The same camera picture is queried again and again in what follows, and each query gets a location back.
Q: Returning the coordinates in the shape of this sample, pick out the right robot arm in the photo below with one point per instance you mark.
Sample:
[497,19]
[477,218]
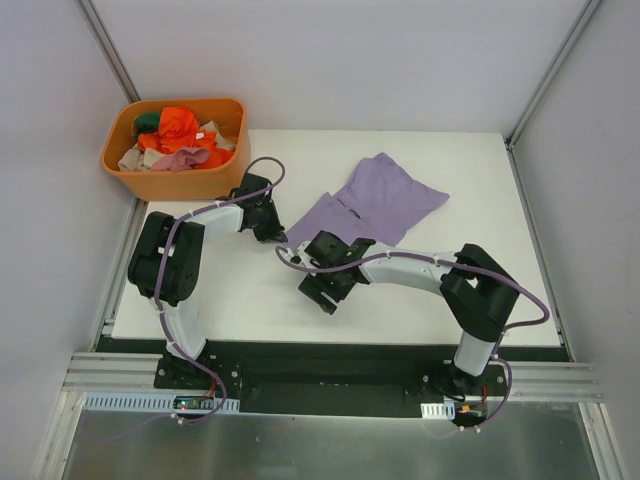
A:
[480,304]

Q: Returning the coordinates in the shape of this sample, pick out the green t shirt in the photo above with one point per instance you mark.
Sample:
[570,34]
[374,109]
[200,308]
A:
[146,123]

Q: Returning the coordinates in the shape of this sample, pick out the left aluminium frame post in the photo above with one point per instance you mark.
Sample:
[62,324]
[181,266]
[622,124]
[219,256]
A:
[108,49]

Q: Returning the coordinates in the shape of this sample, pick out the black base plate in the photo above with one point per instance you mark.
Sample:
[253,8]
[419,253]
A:
[386,381]

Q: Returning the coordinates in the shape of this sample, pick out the right white cable duct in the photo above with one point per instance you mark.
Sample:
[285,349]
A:
[438,411]

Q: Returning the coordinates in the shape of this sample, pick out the orange t shirt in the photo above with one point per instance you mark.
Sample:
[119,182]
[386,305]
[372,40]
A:
[177,125]

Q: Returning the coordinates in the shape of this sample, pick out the purple t shirt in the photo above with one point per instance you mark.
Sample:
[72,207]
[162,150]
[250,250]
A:
[379,201]

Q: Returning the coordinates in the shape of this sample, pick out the beige t shirt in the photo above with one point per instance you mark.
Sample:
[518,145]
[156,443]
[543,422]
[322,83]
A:
[221,151]

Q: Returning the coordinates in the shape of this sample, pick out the orange plastic bin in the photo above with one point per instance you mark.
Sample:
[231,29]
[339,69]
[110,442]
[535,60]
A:
[228,113]

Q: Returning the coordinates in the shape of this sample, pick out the white cable duct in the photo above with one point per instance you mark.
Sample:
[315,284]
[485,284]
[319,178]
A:
[158,403]
[438,411]

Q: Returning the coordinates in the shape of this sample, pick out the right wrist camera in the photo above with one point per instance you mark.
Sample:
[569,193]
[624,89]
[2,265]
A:
[299,256]

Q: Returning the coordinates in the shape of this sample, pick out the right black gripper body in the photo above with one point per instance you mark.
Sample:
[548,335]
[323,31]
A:
[320,288]

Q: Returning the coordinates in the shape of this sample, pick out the left white cable duct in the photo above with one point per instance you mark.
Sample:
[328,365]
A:
[158,403]

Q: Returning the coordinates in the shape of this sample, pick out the pink t shirt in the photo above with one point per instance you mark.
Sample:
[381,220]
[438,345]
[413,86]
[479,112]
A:
[186,158]

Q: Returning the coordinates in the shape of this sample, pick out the aluminium frame post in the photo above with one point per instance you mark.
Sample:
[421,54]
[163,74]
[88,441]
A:
[108,49]
[568,44]

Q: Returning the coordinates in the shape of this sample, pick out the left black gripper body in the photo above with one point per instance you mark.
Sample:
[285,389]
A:
[270,228]

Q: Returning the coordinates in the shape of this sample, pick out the right aluminium frame post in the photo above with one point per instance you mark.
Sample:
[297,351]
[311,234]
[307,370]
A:
[568,44]

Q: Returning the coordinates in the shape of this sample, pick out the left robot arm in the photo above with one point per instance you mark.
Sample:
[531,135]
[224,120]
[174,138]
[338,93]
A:
[166,261]

